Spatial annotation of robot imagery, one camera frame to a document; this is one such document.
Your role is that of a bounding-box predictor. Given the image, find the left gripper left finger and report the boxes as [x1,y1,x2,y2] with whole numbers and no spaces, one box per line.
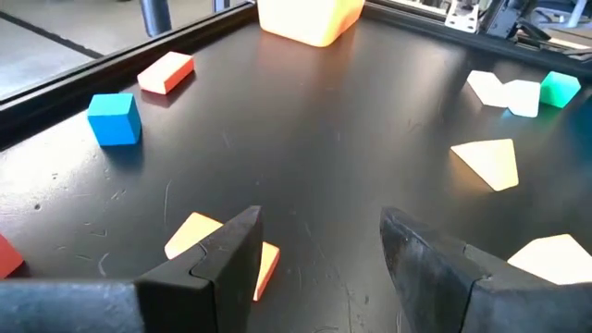
[0,205,264,333]

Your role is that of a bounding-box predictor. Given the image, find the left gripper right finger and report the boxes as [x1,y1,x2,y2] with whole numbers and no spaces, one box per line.
[379,206,592,333]

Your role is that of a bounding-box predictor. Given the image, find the peach wooden block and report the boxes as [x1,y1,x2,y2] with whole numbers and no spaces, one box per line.
[164,211,281,302]

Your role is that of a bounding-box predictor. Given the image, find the orange yellow wedge block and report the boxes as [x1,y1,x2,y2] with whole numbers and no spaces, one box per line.
[450,138,520,192]

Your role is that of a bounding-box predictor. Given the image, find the white block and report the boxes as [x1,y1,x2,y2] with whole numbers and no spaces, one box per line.
[465,69,510,109]

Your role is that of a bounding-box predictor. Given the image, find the red rectangular block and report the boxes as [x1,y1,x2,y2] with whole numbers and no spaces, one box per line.
[137,51,196,96]
[0,233,25,280]

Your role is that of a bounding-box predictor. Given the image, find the green cube block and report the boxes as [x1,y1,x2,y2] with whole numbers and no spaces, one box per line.
[538,70,582,109]

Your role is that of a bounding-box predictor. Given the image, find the black table mat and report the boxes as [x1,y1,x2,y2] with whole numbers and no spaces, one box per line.
[0,13,592,333]

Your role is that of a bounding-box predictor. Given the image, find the blue cube block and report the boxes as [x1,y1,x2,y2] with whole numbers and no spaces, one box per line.
[86,92,142,148]

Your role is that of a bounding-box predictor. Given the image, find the orange plastic bin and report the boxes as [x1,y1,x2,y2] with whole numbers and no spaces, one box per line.
[256,0,366,48]

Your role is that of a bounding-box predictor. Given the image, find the black aluminium table frame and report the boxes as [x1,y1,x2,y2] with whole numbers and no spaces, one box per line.
[0,0,592,154]

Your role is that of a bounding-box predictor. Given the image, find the white metal bracket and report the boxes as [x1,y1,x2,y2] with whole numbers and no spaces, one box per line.
[444,0,480,34]

